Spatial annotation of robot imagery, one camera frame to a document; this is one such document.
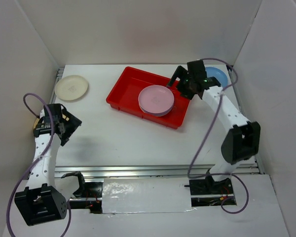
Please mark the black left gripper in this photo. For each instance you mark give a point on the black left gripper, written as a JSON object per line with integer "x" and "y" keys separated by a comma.
{"x": 73, "y": 123}

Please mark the purple plate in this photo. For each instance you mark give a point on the purple plate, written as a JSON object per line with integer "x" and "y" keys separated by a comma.
{"x": 155, "y": 114}

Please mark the red plastic bin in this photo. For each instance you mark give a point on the red plastic bin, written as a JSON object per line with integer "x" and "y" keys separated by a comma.
{"x": 124, "y": 97}

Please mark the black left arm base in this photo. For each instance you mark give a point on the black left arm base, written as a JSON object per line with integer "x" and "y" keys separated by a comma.
{"x": 81, "y": 194}

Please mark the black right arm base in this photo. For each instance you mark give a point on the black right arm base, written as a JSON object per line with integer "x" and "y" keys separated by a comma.
{"x": 205, "y": 191}

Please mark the pink plate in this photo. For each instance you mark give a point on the pink plate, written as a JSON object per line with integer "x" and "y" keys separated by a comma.
{"x": 156, "y": 99}

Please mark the blue plate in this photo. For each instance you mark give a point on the blue plate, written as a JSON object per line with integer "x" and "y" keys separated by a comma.
{"x": 218, "y": 74}

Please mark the white cover sheet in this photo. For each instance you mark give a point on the white cover sheet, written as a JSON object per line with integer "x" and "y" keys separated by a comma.
{"x": 151, "y": 195}

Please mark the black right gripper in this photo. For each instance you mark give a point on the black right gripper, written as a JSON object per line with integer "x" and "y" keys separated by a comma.
{"x": 179, "y": 72}

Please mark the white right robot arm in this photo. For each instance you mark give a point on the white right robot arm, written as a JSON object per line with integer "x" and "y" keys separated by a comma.
{"x": 242, "y": 135}

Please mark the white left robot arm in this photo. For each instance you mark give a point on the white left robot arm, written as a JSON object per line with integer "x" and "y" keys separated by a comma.
{"x": 44, "y": 199}

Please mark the yellow plate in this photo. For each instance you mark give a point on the yellow plate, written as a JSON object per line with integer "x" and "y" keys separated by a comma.
{"x": 35, "y": 123}

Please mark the cream white plate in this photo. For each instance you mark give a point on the cream white plate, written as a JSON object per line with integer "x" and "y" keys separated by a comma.
{"x": 71, "y": 88}

